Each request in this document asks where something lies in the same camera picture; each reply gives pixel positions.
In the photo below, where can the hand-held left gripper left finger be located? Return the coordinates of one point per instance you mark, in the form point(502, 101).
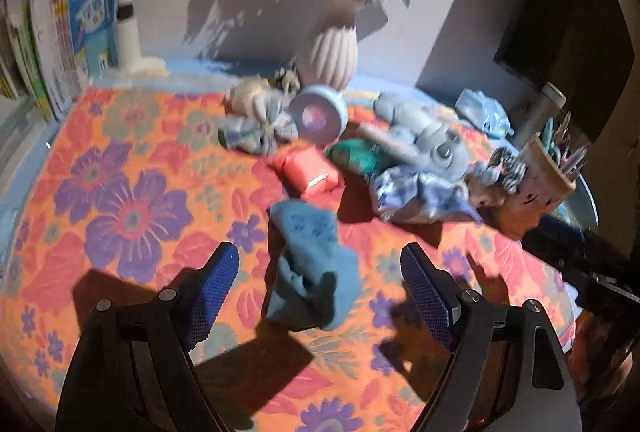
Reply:
point(215, 292)

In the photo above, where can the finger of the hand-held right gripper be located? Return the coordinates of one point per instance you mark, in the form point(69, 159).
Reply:
point(555, 249)

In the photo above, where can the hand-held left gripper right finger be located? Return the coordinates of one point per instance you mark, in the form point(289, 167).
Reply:
point(430, 297)

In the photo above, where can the blue sock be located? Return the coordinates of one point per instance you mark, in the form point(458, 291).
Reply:
point(305, 262)

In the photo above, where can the pale patterned cloth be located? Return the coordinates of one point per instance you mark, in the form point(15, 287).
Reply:
point(420, 197)

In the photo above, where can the red soft pouch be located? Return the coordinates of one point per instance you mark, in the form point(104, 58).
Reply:
point(305, 169)

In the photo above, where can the green soft pouch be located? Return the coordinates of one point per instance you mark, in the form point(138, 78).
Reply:
point(357, 154)

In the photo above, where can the blue plush elephant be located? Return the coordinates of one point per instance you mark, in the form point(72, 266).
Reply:
point(425, 132)

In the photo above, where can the blue plaid scrunchie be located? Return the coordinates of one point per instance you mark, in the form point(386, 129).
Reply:
point(260, 129)

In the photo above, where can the beige plush toy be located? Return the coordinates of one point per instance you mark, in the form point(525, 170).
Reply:
point(245, 94)

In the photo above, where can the white round roll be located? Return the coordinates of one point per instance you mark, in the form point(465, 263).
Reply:
point(315, 114)

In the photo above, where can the wooden pen holder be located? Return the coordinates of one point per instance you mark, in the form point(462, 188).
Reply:
point(535, 192)

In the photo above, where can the black white scrunchie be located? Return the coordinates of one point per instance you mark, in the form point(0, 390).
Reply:
point(505, 167)

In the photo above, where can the bunch of pens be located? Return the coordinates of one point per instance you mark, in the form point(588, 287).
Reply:
point(570, 147)

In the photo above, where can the orange floral tablecloth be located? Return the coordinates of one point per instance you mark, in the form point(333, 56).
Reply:
point(125, 212)

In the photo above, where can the silver thermos bottle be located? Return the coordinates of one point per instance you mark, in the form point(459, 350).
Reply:
point(542, 112)

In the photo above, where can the light blue plastic bag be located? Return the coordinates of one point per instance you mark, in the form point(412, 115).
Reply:
point(482, 112)

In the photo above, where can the black monitor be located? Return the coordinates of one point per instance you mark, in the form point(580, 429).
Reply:
point(575, 12)

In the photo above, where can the white ribbed vase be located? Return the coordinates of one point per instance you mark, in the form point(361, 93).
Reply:
point(330, 47)

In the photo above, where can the row of books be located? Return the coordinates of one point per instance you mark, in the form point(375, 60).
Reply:
point(55, 42)

